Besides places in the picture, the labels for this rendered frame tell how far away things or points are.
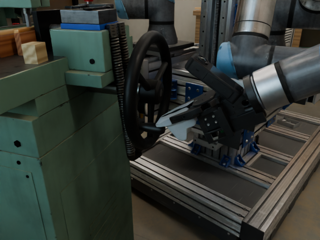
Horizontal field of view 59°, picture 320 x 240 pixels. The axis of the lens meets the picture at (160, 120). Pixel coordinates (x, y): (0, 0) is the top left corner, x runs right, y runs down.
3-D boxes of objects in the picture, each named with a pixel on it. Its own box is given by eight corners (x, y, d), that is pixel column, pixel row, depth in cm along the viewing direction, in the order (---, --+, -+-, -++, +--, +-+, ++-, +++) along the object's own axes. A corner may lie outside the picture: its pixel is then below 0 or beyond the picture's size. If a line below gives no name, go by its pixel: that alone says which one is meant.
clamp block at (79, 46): (104, 74, 62) (101, 31, 59) (53, 68, 66) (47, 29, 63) (131, 59, 75) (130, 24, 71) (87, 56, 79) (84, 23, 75)
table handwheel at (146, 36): (171, 8, 68) (180, 97, 88) (98, 6, 73) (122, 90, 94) (126, 84, 49) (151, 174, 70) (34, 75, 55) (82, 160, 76)
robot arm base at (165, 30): (159, 39, 142) (159, 18, 138) (184, 42, 133) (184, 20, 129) (138, 42, 132) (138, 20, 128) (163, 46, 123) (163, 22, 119)
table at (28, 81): (34, 129, 44) (26, 92, 41) (-99, 106, 53) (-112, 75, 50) (159, 54, 96) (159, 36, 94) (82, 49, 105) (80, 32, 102)
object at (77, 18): (100, 30, 60) (97, 2, 58) (56, 28, 63) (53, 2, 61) (125, 24, 71) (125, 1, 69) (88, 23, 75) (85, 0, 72)
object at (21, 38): (24, 55, 65) (19, 33, 63) (18, 55, 66) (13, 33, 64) (67, 44, 79) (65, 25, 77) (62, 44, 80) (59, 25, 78)
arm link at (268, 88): (274, 68, 44) (273, 58, 51) (246, 80, 46) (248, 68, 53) (292, 110, 46) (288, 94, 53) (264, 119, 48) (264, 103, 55)
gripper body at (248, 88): (205, 145, 53) (268, 125, 48) (185, 106, 52) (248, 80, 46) (211, 129, 60) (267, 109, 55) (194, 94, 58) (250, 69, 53)
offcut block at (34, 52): (38, 64, 57) (34, 45, 56) (24, 64, 58) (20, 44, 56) (48, 60, 61) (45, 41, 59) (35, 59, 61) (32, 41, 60)
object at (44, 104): (38, 117, 58) (35, 99, 56) (-37, 105, 64) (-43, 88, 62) (122, 70, 92) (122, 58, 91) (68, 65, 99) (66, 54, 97)
